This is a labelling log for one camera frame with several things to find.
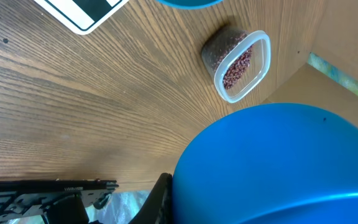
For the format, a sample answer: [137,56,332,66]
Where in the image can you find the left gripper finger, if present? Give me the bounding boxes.
[129,173,173,224]

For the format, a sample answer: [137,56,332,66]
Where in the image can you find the teal metal bowl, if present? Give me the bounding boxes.
[157,0,223,9]

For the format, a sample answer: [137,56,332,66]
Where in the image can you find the white digital kitchen scale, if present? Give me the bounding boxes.
[35,0,128,35]

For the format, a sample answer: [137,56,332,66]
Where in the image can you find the red beans in container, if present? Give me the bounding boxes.
[213,31,253,90]

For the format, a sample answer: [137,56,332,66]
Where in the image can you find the blue plastic measuring scoop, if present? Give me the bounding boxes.
[173,103,358,223]

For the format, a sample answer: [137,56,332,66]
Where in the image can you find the clear plastic container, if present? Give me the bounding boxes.
[201,26,272,103]

